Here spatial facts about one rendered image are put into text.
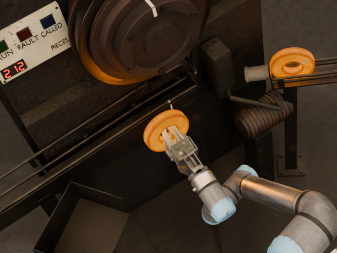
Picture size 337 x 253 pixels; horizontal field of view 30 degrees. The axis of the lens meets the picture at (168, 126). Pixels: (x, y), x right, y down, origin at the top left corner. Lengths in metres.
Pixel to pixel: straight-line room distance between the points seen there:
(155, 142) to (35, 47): 0.48
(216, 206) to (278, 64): 0.64
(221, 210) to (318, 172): 1.06
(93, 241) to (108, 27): 0.75
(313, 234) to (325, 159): 1.25
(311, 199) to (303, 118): 1.31
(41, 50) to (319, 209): 0.96
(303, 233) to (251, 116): 0.82
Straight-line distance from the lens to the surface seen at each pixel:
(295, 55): 2.26
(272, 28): 3.40
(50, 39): 2.00
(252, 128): 2.41
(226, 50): 2.26
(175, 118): 2.01
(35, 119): 2.16
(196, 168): 1.91
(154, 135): 2.01
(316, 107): 3.08
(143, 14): 1.80
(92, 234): 2.19
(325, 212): 1.73
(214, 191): 1.91
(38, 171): 2.29
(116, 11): 1.82
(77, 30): 1.88
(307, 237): 1.70
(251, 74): 2.33
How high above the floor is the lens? 2.50
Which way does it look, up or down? 54 degrees down
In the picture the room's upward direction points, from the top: 16 degrees counter-clockwise
